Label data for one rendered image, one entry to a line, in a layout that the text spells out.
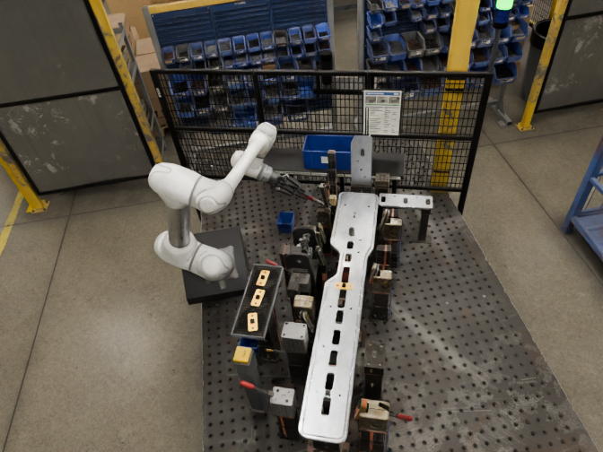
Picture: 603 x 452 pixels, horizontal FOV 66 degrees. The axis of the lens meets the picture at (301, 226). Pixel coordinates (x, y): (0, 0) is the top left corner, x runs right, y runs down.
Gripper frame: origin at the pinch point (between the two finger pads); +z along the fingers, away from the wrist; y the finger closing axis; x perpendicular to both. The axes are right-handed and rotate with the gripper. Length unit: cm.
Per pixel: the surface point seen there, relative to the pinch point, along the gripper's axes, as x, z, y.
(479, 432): -94, 99, 11
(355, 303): -56, 36, 6
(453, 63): 58, 36, 76
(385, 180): 24.3, 39.5, 15.4
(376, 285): -43, 44, 9
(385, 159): 47, 40, 12
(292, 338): -83, 10, 2
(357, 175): 26.5, 25.8, 7.7
